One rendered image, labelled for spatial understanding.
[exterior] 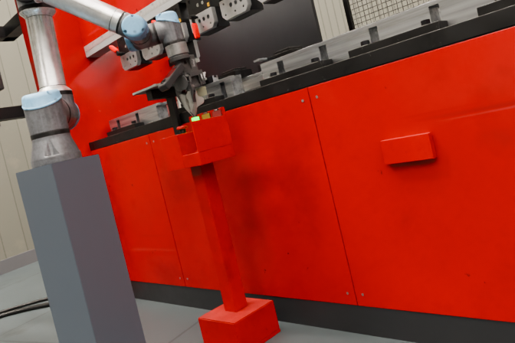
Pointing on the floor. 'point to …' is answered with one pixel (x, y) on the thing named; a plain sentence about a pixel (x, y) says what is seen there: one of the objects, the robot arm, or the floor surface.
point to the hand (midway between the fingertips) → (191, 113)
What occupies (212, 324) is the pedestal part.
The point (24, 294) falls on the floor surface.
